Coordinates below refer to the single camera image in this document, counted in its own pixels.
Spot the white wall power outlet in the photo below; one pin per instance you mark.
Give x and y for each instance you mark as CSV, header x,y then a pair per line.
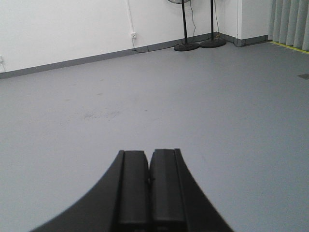
x,y
133,35

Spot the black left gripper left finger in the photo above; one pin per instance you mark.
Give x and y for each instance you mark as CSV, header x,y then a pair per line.
x,y
118,202

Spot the black pole stand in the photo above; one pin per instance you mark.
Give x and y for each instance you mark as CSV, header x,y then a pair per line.
x,y
212,42

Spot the grey vertical blinds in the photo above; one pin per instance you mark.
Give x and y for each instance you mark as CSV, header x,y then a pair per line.
x,y
289,23

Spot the black standing fan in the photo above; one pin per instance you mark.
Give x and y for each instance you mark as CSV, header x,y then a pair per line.
x,y
184,46

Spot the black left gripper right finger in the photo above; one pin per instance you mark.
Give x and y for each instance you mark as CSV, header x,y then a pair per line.
x,y
177,202

